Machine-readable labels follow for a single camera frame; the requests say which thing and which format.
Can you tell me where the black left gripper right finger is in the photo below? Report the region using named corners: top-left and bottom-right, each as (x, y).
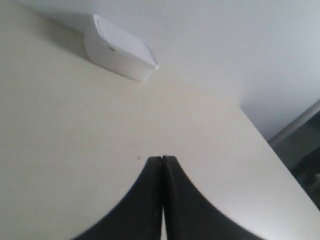
top-left (161, 156), bottom-right (261, 240)

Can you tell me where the white lidded plastic container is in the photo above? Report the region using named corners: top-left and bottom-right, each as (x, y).
top-left (83, 14), bottom-right (159, 83)

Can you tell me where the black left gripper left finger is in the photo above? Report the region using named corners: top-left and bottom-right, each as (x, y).
top-left (75, 156), bottom-right (163, 240)

